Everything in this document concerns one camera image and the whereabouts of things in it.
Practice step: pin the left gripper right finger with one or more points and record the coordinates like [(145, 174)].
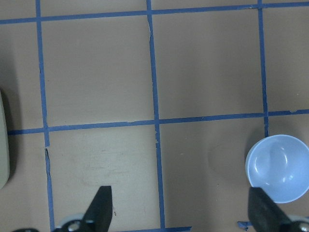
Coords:
[(264, 214)]

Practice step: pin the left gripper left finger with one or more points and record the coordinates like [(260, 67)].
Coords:
[(98, 216)]

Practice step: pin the blue bowl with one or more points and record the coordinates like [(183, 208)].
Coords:
[(279, 164)]

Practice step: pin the beige toaster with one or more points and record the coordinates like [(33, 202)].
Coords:
[(4, 148)]

